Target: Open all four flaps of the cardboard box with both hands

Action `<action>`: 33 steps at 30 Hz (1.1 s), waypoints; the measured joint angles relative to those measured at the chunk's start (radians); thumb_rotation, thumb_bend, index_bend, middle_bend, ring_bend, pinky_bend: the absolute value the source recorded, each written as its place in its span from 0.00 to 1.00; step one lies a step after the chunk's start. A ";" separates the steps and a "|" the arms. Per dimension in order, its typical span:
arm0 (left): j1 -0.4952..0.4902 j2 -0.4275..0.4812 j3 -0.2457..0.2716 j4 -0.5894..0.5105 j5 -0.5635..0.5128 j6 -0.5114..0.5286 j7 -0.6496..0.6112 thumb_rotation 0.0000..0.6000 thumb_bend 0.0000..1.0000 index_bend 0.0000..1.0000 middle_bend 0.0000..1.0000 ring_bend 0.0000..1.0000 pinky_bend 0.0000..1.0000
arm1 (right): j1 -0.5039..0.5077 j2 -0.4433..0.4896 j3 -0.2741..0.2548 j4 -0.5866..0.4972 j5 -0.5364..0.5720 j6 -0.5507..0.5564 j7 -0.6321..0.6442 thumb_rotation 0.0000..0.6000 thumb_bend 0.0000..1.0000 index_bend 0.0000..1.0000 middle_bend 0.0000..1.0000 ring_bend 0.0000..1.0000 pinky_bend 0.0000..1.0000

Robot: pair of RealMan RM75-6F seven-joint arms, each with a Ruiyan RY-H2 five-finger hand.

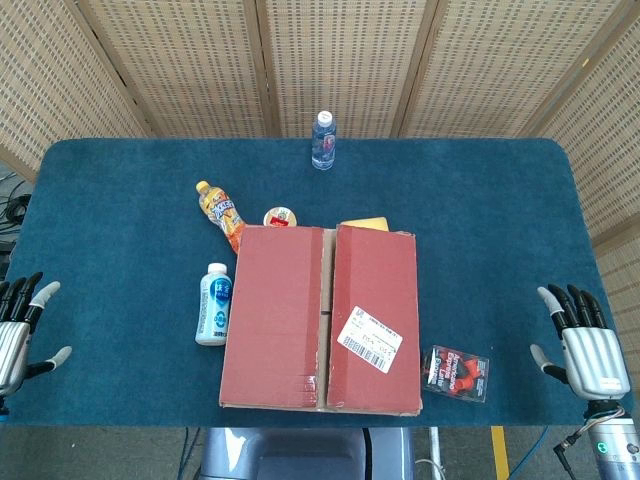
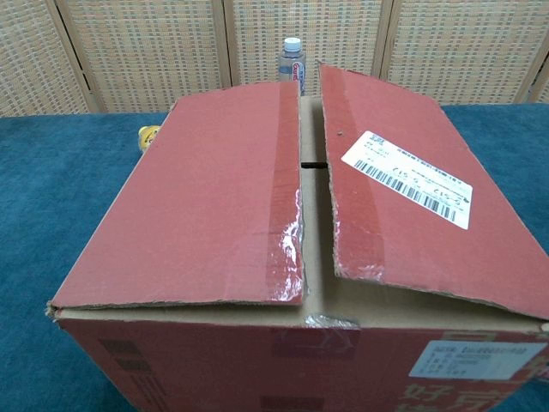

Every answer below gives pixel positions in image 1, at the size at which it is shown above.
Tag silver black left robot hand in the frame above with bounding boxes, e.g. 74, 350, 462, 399
0, 272, 73, 399

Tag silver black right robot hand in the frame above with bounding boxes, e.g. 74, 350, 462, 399
529, 283, 632, 401

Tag large red cardboard box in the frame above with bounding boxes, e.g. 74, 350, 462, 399
218, 223, 424, 417

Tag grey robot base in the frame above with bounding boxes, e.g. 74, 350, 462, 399
199, 427, 416, 480

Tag red earplug packet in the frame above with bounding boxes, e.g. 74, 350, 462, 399
421, 344, 490, 404

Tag blue carpet table cover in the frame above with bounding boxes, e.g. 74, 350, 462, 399
0, 138, 636, 429

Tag white metal pole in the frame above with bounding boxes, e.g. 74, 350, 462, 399
428, 427, 442, 480

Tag white milk drink bottle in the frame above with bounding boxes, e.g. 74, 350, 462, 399
194, 262, 234, 347

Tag orange juice bottle yellow cap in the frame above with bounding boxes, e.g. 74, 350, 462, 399
195, 180, 246, 255

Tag yellow sponge block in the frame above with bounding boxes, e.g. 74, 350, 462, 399
339, 215, 390, 232

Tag small round red-label cup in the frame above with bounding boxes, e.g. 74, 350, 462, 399
262, 206, 297, 229

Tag clear water bottle white cap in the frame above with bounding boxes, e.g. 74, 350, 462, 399
311, 110, 337, 171

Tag woven folding screen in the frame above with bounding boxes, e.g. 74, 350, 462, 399
0, 0, 640, 381

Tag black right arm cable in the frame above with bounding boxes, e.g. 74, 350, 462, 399
552, 407, 626, 480

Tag blue floor cable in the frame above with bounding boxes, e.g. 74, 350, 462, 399
509, 425, 551, 480

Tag black floor cables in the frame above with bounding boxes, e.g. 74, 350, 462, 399
0, 169, 34, 236

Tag dark cables under table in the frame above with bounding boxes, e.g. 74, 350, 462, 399
178, 427, 202, 480

